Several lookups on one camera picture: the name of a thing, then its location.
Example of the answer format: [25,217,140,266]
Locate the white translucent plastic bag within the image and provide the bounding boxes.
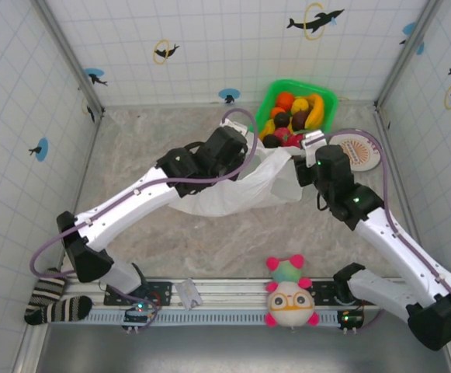
[169,127,304,218]

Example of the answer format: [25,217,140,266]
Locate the purple fake fruit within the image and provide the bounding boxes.
[290,111,308,131]

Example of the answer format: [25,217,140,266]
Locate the large yellow fake banana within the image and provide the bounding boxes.
[304,92,326,129]

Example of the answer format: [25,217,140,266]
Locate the yellow fake lemon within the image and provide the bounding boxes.
[291,97,311,114]

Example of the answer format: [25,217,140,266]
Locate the large orange fake fruit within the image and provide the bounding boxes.
[274,91,296,112]

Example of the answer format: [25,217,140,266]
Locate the round white plate orange print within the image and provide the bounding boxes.
[335,138,384,172]

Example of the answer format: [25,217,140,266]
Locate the green plastic basket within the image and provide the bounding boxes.
[254,79,339,147]

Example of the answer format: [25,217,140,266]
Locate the round plush toy with glasses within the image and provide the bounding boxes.
[264,254,321,329]

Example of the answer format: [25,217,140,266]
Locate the small white card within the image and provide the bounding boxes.
[173,277,203,311]

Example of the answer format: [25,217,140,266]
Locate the black white striped sock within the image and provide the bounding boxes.
[23,267,93,326]

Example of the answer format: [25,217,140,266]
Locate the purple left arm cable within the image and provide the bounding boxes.
[29,107,259,331]

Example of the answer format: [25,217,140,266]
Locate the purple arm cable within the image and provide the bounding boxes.
[29,107,259,331]
[324,128,451,345]

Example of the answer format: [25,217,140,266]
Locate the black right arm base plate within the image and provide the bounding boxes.
[310,279,380,306]

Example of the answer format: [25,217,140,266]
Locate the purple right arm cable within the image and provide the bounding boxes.
[324,128,451,345]

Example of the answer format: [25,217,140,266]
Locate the aluminium frame post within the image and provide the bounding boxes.
[30,0,106,117]
[374,0,443,112]

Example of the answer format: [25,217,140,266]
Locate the aluminium mounting rail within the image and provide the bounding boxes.
[61,276,408,311]

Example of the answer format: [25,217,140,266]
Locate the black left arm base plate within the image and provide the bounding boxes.
[103,280,173,308]

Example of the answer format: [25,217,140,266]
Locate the slotted grey cable duct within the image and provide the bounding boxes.
[79,309,383,326]

